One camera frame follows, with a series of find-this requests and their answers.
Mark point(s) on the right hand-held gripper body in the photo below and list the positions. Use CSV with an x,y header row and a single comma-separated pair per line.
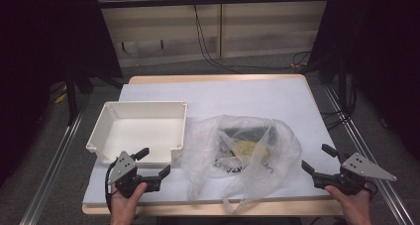
x,y
360,167

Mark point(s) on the black curtain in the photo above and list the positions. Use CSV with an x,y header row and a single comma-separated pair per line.
x,y
379,53
39,53

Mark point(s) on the person's left hand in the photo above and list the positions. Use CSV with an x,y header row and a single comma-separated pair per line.
x,y
124,206

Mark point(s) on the aluminium floor rail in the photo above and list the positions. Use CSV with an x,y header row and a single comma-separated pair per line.
x,y
49,175
369,152

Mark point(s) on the black horizontal bar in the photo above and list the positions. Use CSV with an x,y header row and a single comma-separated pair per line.
x,y
214,0

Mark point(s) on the white plastic bin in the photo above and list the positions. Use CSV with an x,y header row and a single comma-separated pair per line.
x,y
142,129

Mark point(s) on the black box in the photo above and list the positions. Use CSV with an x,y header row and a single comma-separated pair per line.
x,y
244,132

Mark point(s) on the yellow packet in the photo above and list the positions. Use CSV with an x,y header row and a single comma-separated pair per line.
x,y
247,149

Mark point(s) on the person's right hand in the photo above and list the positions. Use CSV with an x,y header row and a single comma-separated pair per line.
x,y
356,206

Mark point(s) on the black stand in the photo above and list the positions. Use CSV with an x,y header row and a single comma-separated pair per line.
x,y
341,83
72,99

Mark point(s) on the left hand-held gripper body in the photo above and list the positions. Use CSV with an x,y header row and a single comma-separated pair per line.
x,y
124,167

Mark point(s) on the translucent plastic bag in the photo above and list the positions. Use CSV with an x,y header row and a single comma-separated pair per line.
x,y
204,152

